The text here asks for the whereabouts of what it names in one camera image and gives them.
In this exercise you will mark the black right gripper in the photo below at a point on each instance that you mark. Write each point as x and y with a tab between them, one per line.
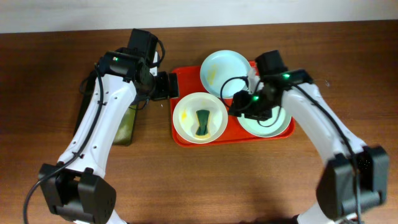
239	104

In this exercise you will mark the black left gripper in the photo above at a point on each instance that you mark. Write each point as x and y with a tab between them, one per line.
171	84

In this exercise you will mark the pale green plate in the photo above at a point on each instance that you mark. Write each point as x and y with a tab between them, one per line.
269	128

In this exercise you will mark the light blue plate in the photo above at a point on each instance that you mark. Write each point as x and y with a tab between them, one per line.
219	67

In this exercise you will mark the yellow green sponge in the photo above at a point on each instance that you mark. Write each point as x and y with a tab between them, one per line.
203	117

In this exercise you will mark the white plate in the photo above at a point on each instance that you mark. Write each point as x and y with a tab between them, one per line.
185	119

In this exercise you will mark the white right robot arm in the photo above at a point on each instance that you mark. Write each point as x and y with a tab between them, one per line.
355	176

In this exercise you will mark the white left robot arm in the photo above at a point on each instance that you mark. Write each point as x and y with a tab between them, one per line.
74	188

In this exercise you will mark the red plastic tray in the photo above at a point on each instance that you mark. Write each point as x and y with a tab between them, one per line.
189	82

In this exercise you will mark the black tray with soapy water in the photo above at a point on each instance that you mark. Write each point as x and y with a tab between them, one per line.
125	131

